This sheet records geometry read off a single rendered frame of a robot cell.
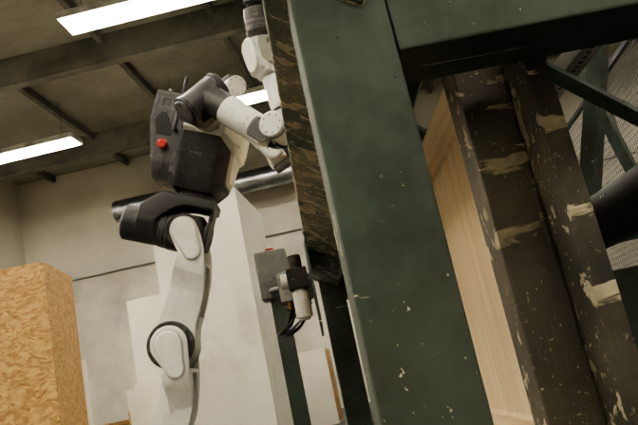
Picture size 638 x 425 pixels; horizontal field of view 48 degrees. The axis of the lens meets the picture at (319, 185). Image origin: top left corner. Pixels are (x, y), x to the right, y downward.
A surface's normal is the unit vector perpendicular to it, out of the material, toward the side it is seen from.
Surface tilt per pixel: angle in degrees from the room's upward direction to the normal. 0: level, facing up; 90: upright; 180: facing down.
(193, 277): 111
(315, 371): 90
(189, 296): 90
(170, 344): 90
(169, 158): 90
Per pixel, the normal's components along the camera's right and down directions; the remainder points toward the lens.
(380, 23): -0.01, -0.25
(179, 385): 0.11, 0.16
